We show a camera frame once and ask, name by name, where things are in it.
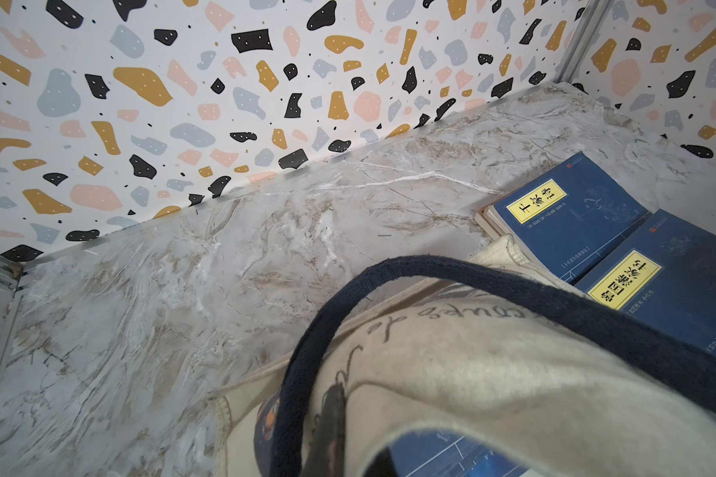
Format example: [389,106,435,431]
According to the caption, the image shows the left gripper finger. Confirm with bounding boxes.
[300,384,346,477]

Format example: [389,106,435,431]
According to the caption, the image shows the cream canvas tote bag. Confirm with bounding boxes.
[212,238,716,476]

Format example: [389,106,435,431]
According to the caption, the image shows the navy book with yellow label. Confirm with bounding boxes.
[475,152,650,284]

